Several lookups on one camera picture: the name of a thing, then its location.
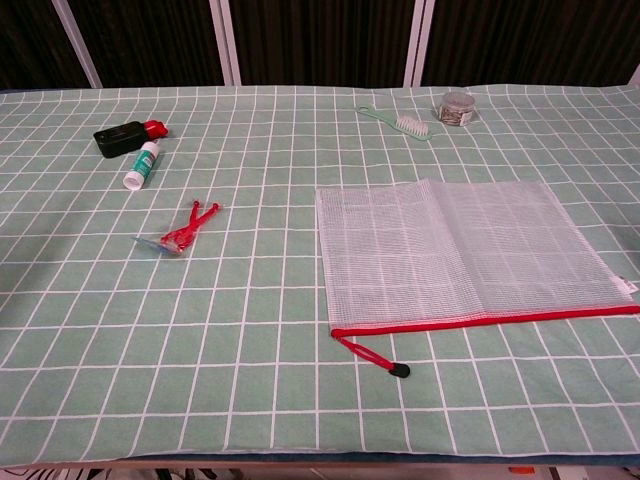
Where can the black bottle with red cap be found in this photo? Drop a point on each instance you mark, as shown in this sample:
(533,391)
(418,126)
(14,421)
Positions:
(117,139)

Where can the red pins in plastic packet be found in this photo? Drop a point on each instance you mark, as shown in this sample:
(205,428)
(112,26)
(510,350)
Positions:
(182,232)

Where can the clear jar of paper clips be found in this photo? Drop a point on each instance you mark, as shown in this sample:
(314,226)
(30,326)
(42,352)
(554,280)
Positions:
(457,109)

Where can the green grid-patterned table mat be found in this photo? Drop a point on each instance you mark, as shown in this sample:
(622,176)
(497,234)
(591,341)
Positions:
(200,350)

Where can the green brush white bristles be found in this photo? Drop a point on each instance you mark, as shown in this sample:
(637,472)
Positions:
(412,126)

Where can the dark blue table padding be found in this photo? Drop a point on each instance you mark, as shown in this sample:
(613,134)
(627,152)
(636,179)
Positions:
(400,458)

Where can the white mesh zipper pouch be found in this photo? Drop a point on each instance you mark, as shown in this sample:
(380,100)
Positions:
(450,250)

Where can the white green glue stick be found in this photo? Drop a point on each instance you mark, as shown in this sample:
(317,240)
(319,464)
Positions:
(141,166)

